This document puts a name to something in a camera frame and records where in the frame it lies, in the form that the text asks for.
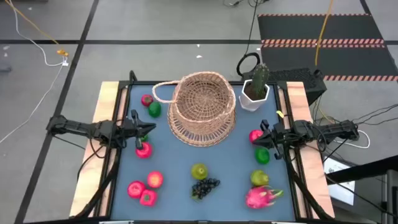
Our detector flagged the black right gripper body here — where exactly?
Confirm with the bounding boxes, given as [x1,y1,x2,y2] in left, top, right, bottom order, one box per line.
[260,119,299,161]

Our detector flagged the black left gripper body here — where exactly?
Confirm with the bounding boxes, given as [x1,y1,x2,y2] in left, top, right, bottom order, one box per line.
[106,108,144,151]

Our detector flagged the red toy apple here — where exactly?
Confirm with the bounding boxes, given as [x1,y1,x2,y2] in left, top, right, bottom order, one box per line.
[248,129,264,144]
[127,180,147,200]

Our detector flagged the green toy lime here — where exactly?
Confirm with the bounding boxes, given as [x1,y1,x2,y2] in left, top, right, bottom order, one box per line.
[254,147,271,165]
[147,101,162,119]

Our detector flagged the red toy tomato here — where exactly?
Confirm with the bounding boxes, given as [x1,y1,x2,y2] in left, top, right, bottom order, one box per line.
[135,142,154,159]

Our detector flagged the small red toy fruit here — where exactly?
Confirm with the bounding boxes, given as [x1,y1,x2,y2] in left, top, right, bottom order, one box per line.
[141,94,154,108]

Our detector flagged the green toy pear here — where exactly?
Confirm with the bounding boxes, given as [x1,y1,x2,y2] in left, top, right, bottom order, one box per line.
[250,169,270,187]
[190,163,209,181]

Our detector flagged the red yellow toy peach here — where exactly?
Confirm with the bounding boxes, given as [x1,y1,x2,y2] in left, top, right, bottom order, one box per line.
[146,170,164,189]

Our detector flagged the pink toy dragon fruit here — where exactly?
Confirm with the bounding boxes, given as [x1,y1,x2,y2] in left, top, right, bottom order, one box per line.
[244,185,284,210]

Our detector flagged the red toy bell pepper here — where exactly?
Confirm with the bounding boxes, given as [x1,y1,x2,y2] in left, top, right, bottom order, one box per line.
[139,189,159,207]

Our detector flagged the black toy grape bunch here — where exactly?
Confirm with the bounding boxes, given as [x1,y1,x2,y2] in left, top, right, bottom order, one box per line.
[190,177,221,200]

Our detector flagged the light wooden side board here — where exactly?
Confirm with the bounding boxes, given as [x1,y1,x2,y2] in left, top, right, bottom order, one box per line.
[68,81,128,218]
[278,81,336,219]

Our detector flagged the white hexagonal plant pot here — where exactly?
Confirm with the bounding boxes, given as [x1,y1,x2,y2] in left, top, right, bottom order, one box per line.
[238,79,271,113]

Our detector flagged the green cactus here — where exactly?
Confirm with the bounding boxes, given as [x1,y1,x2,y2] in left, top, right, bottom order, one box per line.
[250,62,271,98]

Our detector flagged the black mesh computer case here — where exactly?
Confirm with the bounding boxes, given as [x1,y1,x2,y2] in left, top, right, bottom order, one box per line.
[241,67,328,106]

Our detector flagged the white paper sheet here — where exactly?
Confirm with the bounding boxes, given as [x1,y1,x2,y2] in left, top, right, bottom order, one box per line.
[323,157,356,207]

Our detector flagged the black beam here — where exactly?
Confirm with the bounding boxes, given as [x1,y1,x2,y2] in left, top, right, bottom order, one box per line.
[325,154,398,185]

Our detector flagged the black ramp with striped edges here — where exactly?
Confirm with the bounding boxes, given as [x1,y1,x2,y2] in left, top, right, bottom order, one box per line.
[257,12,398,82]

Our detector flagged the woven wicker basket with handles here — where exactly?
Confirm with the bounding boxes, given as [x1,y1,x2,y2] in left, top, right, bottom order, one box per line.
[151,71,237,142]

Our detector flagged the black looped cable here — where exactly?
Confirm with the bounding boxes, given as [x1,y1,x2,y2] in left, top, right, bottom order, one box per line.
[235,0,261,78]

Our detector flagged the white looped cable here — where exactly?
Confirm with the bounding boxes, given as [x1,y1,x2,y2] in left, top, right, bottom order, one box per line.
[334,129,371,149]

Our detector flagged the orange cable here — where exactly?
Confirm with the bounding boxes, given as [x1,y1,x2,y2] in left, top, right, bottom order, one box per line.
[3,0,70,57]

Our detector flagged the yellow cable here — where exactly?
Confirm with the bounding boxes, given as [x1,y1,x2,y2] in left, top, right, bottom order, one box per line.
[314,0,335,67]

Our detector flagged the grey metal post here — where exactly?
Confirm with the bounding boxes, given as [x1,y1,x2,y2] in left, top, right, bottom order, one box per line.
[384,169,398,224]

